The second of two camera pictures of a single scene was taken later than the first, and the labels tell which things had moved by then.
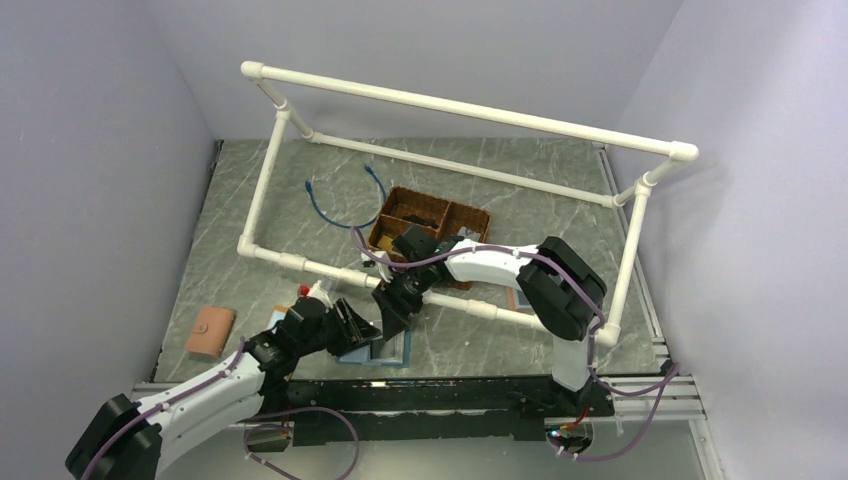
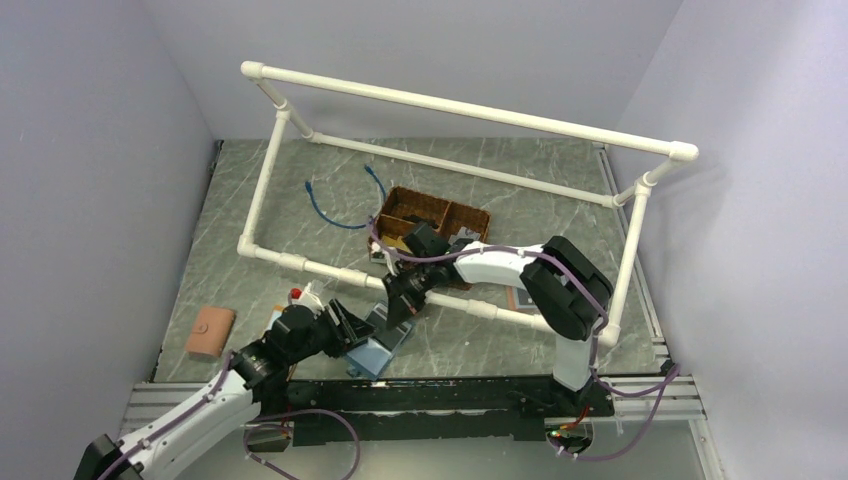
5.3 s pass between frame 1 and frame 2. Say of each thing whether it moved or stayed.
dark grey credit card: moved
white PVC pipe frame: stayed
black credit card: stayed
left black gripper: stayed
